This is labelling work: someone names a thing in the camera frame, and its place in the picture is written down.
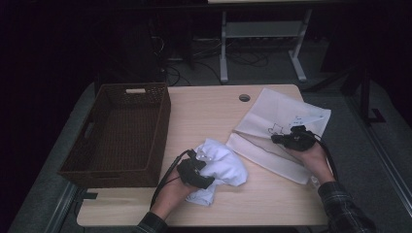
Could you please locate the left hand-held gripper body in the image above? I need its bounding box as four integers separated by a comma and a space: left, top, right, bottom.
176, 149, 215, 187

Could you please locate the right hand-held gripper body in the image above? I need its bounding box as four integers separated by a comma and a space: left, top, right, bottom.
281, 116, 325, 152

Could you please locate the white garment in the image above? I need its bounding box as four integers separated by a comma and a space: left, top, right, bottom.
186, 138, 249, 207

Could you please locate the brown woven basket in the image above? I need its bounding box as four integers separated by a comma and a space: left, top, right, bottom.
57, 82, 172, 189

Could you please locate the person's right hand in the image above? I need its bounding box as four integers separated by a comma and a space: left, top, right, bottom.
286, 142, 330, 183

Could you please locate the person's left hand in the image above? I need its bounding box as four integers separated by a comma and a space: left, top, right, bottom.
154, 176, 199, 212

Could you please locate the black metal stand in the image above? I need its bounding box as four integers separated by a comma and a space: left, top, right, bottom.
339, 64, 387, 126

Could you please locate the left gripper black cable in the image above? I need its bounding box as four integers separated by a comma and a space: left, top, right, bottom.
150, 149, 196, 209

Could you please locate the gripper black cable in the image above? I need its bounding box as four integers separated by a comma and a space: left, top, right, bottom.
150, 149, 196, 209
311, 133, 340, 183

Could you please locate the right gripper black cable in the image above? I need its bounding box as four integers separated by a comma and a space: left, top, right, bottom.
311, 133, 340, 183

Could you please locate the tangle of floor cables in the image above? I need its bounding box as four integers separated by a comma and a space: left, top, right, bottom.
158, 32, 270, 87

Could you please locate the aluminium frame rail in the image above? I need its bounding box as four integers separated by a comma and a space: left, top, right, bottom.
44, 183, 80, 233
345, 96, 412, 216

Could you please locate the white metal desk frame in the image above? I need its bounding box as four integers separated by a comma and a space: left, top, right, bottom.
219, 9, 314, 83

